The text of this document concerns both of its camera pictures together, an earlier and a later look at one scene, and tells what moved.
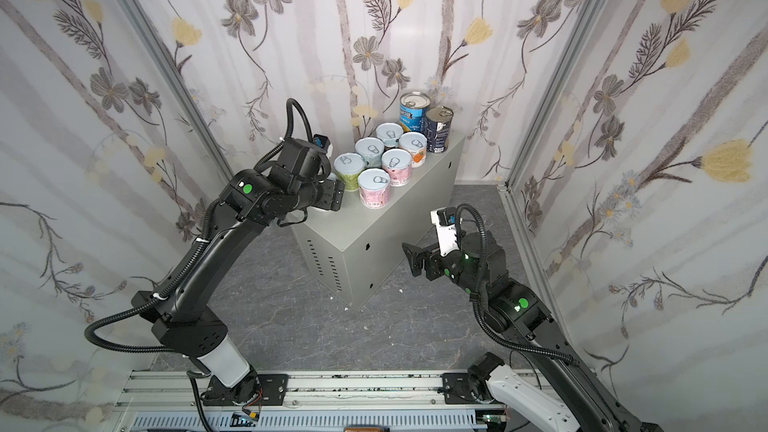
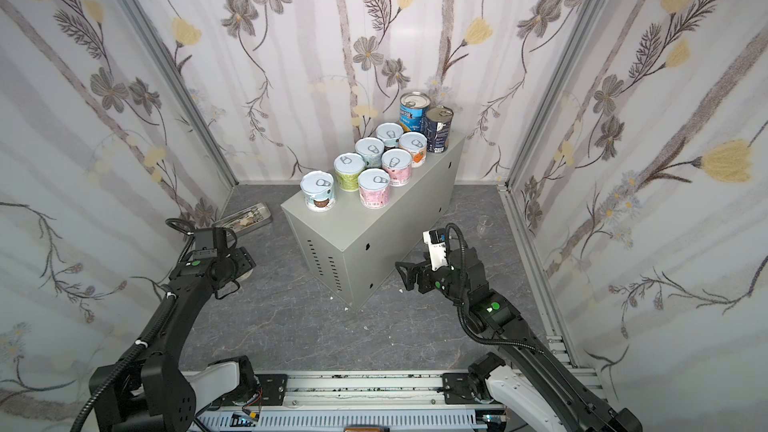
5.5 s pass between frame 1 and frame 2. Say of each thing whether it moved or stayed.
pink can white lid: stayed
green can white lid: stayed
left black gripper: moved
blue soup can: stayed
